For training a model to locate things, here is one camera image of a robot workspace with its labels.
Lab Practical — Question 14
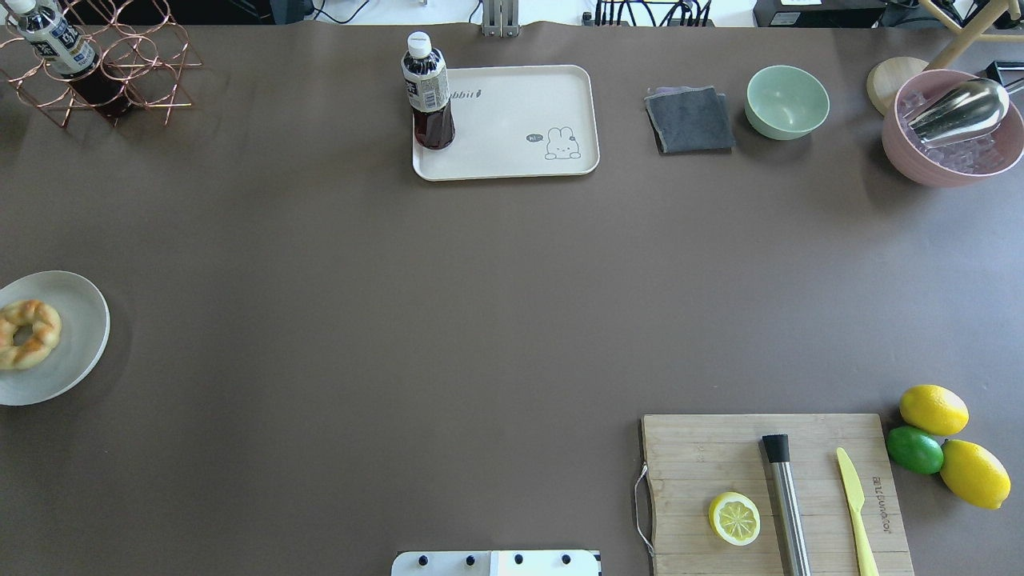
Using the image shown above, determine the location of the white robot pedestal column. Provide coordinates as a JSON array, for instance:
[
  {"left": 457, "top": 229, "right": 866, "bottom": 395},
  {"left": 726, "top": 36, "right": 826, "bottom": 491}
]
[{"left": 391, "top": 548, "right": 602, "bottom": 575}]

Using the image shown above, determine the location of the green bowl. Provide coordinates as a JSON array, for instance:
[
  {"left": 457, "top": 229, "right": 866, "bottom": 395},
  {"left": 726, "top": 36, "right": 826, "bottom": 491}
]
[{"left": 745, "top": 65, "right": 830, "bottom": 141}]

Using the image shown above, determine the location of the aluminium frame post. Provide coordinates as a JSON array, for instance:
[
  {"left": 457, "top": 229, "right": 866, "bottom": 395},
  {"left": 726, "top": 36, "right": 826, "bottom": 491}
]
[{"left": 482, "top": 0, "right": 520, "bottom": 38}]

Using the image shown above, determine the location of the yellow lemon far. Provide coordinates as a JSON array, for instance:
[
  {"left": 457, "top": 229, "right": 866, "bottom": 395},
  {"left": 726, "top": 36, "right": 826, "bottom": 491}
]
[{"left": 898, "top": 384, "right": 970, "bottom": 435}]

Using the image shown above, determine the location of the steel ice scoop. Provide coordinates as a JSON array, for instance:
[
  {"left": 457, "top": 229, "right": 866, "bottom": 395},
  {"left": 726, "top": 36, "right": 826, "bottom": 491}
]
[{"left": 908, "top": 78, "right": 1010, "bottom": 147}]

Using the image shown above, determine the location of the half lemon slice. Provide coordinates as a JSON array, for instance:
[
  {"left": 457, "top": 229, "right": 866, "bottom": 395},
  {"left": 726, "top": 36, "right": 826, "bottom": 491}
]
[{"left": 707, "top": 491, "right": 761, "bottom": 546}]

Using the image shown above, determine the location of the yellow lemon near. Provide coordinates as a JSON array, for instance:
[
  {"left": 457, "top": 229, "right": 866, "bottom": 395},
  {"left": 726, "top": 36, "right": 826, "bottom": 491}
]
[{"left": 939, "top": 440, "right": 1012, "bottom": 510}]

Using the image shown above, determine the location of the tea bottle in rack upper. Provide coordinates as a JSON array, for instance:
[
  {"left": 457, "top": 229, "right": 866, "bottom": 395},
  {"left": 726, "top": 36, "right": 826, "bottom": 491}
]
[{"left": 7, "top": 1, "right": 133, "bottom": 119}]

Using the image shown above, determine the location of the wooden mug tree stand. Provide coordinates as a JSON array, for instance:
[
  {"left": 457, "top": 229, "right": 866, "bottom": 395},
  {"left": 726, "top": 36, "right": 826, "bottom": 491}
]
[{"left": 866, "top": 1, "right": 1023, "bottom": 114}]

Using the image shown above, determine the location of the dark tea bottle on tray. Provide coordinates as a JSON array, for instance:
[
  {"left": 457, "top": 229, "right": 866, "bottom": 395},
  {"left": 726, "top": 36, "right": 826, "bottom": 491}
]
[{"left": 402, "top": 30, "right": 456, "bottom": 150}]

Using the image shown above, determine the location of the steel muddler black tip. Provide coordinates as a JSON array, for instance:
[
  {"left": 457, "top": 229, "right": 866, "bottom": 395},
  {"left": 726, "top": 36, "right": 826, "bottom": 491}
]
[{"left": 762, "top": 434, "right": 812, "bottom": 575}]

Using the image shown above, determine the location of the yellow lemon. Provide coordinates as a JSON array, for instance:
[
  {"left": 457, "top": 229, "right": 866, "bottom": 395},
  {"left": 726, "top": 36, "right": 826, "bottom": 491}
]
[
  {"left": 939, "top": 440, "right": 1012, "bottom": 510},
  {"left": 898, "top": 384, "right": 970, "bottom": 435}
]

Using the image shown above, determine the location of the yellow twisted donut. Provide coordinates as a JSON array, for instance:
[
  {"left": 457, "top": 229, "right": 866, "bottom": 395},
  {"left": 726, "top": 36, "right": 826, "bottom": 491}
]
[{"left": 1, "top": 299, "right": 62, "bottom": 370}]

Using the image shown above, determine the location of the green lime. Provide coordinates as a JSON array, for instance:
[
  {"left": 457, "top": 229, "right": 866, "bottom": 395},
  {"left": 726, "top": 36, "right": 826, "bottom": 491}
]
[{"left": 886, "top": 426, "right": 945, "bottom": 475}]

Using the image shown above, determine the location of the wooden cutting board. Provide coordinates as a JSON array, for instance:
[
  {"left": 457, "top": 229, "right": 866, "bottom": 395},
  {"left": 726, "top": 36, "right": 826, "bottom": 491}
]
[{"left": 642, "top": 414, "right": 914, "bottom": 575}]

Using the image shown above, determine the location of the pink ice bowl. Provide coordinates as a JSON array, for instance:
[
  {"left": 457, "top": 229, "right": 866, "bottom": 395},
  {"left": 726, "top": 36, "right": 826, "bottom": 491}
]
[{"left": 882, "top": 70, "right": 1022, "bottom": 187}]

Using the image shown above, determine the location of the yellow plastic knife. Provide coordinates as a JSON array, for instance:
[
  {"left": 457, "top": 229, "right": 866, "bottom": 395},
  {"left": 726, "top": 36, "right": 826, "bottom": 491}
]
[{"left": 835, "top": 447, "right": 880, "bottom": 576}]

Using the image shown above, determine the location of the copper wire bottle rack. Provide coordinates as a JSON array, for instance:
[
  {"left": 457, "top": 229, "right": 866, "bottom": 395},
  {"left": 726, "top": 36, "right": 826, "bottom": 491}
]
[{"left": 2, "top": 1, "right": 202, "bottom": 129}]

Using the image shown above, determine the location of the grey folded cloth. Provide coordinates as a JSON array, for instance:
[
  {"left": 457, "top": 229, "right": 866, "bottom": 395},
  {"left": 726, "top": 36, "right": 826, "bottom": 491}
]
[{"left": 644, "top": 86, "right": 736, "bottom": 154}]

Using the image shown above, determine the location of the cream rabbit tray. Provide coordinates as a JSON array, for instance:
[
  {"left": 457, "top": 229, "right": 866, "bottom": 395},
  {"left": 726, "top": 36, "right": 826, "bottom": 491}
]
[{"left": 412, "top": 65, "right": 600, "bottom": 182}]

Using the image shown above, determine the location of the white round plate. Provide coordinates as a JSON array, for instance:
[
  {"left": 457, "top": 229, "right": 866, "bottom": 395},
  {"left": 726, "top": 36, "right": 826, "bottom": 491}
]
[{"left": 1, "top": 270, "right": 110, "bottom": 407}]

